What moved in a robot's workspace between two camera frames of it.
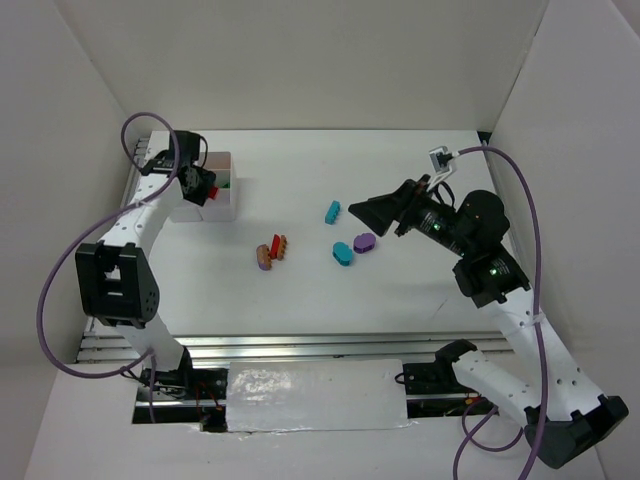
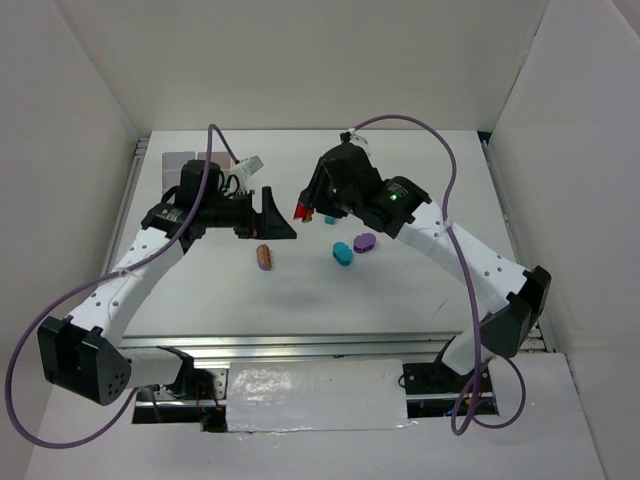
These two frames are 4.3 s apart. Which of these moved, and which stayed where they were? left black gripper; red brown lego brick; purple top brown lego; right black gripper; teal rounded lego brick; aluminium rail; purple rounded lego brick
Moved: red brown lego brick; left black gripper; right black gripper
Stayed: purple top brown lego; aluminium rail; purple rounded lego brick; teal rounded lego brick
